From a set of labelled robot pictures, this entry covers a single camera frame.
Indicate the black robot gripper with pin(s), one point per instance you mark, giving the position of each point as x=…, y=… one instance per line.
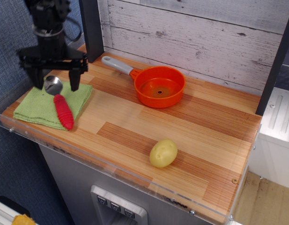
x=52, y=52

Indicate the red handled ice cream scoop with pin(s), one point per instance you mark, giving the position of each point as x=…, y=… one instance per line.
x=53, y=86

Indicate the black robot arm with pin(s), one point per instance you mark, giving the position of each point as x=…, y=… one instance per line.
x=48, y=15

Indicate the green folded towel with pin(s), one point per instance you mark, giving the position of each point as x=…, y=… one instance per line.
x=38, y=106

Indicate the clear acrylic table guard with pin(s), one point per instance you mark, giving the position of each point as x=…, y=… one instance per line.
x=213, y=126

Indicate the grey toy fridge cabinet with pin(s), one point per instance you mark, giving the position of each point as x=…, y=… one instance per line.
x=75, y=180

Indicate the yellow toy potato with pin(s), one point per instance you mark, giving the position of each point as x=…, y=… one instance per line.
x=163, y=153

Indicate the silver dispenser button panel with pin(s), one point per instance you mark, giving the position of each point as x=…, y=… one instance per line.
x=118, y=207

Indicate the yellow object at corner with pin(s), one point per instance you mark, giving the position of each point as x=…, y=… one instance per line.
x=23, y=220

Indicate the white toy sink unit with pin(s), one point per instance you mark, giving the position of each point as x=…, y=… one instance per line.
x=269, y=158

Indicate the dark grey left post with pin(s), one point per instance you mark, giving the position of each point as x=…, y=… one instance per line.
x=92, y=29

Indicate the dark grey post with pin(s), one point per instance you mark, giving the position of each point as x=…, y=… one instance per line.
x=274, y=72
x=92, y=29

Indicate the orange pot with grey handle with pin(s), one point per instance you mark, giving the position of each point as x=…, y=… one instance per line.
x=156, y=87

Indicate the dark grey right post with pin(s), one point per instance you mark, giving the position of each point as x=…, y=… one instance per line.
x=274, y=72

